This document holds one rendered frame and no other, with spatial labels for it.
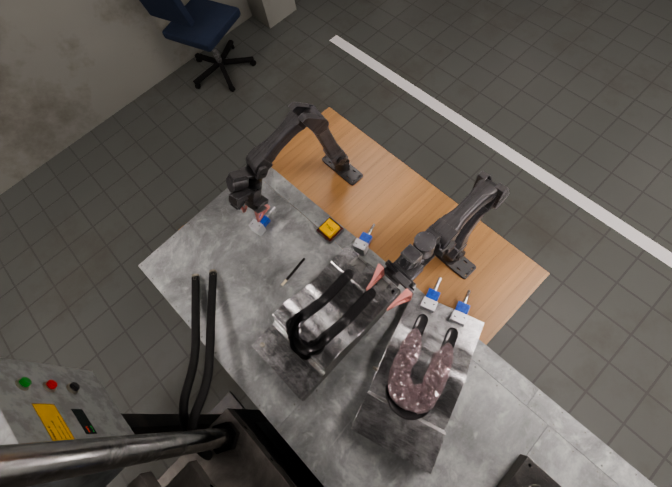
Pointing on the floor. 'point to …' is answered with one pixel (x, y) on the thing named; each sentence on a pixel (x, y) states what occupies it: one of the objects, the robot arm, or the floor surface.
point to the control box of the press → (74, 412)
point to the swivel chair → (193, 24)
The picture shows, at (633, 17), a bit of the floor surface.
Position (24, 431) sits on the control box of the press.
